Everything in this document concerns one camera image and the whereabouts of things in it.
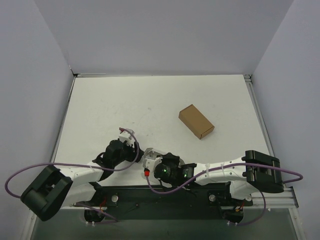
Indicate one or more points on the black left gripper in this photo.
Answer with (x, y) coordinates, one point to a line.
(136, 152)

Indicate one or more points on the white paper box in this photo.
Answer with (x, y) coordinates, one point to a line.
(152, 152)

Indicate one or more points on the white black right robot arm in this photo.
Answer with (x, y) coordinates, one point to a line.
(246, 175)

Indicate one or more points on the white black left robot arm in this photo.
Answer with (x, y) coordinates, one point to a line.
(62, 184)

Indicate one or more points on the brown folded cardboard box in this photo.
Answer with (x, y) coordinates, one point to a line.
(196, 122)

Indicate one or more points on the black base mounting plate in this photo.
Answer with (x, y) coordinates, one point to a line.
(209, 202)

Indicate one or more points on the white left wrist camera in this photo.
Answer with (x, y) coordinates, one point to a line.
(126, 136)

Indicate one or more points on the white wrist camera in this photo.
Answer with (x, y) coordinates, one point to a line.
(149, 164)
(126, 136)

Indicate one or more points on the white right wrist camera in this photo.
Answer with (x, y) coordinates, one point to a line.
(149, 164)

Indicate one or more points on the aluminium table frame rail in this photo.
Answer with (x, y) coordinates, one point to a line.
(286, 199)

